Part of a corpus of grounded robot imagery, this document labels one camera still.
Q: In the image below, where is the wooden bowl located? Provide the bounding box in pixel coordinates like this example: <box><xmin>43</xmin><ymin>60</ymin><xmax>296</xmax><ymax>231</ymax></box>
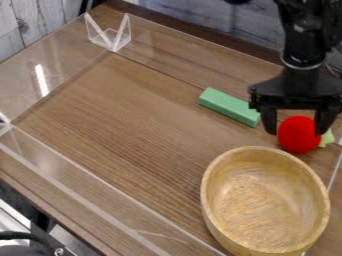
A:
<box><xmin>201</xmin><ymin>146</ymin><xmax>330</xmax><ymax>256</ymax></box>

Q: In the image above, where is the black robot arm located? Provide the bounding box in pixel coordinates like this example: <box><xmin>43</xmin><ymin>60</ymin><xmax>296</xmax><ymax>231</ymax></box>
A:
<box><xmin>249</xmin><ymin>0</ymin><xmax>342</xmax><ymax>135</ymax></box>

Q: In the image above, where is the red plush fruit green leaf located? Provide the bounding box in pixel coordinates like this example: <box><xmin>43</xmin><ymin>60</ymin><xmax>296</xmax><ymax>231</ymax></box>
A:
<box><xmin>277</xmin><ymin>116</ymin><xmax>336</xmax><ymax>154</ymax></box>

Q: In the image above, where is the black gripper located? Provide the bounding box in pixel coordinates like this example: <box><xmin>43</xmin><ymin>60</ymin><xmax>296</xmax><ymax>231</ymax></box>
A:
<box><xmin>249</xmin><ymin>67</ymin><xmax>342</xmax><ymax>135</ymax></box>

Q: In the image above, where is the black metal stand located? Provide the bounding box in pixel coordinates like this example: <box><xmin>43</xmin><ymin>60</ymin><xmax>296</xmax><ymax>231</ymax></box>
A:
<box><xmin>30</xmin><ymin>219</ymin><xmax>69</xmax><ymax>256</ymax></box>

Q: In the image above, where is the green foam block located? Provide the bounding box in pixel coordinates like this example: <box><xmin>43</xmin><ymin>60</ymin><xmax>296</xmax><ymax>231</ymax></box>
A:
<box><xmin>198</xmin><ymin>87</ymin><xmax>261</xmax><ymax>128</ymax></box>

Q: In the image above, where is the clear acrylic tray wall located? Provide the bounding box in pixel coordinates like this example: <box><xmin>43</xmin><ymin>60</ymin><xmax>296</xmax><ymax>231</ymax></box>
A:
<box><xmin>0</xmin><ymin>125</ymin><xmax>225</xmax><ymax>256</ymax></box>

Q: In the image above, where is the clear acrylic corner bracket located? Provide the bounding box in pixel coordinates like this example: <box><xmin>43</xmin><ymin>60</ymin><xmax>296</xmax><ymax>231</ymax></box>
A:
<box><xmin>85</xmin><ymin>13</ymin><xmax>131</xmax><ymax>53</ymax></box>

